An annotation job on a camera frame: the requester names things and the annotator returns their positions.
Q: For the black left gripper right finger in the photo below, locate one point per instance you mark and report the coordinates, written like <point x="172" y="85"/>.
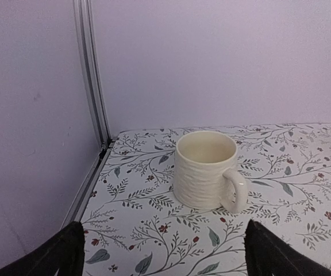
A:
<point x="266" y="254"/>

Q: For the cream ceramic mug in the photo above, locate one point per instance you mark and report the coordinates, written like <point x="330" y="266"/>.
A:
<point x="205" y="173"/>

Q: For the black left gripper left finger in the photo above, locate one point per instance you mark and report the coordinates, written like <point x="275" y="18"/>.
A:
<point x="62" y="254"/>

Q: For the aluminium frame post left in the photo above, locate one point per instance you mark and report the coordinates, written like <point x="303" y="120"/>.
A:
<point x="92" y="81"/>

